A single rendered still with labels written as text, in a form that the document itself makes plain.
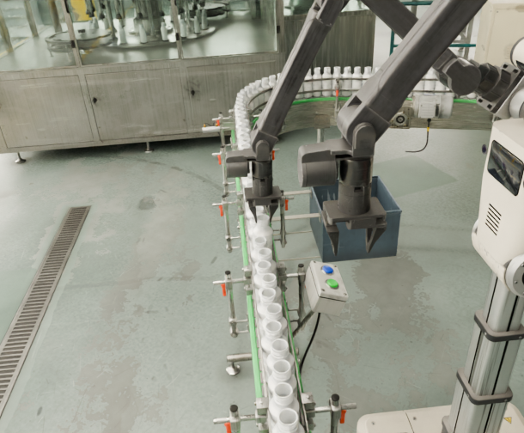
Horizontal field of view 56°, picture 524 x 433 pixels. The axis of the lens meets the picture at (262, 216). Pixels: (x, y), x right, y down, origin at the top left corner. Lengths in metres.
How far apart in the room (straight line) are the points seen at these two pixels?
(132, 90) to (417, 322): 3.27
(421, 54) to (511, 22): 4.62
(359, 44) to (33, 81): 3.99
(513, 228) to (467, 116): 1.95
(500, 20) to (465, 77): 4.06
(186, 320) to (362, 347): 0.99
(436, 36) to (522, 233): 0.60
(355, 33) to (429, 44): 6.05
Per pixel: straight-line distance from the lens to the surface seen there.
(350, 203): 0.87
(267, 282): 1.25
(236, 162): 1.33
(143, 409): 2.56
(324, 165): 0.83
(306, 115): 3.11
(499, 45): 5.44
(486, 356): 1.59
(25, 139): 5.28
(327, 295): 1.29
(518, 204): 1.24
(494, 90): 1.40
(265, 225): 1.43
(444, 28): 0.82
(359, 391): 2.53
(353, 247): 2.03
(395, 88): 0.81
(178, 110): 4.87
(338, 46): 6.83
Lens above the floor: 1.94
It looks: 31 degrees down
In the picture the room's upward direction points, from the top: 4 degrees counter-clockwise
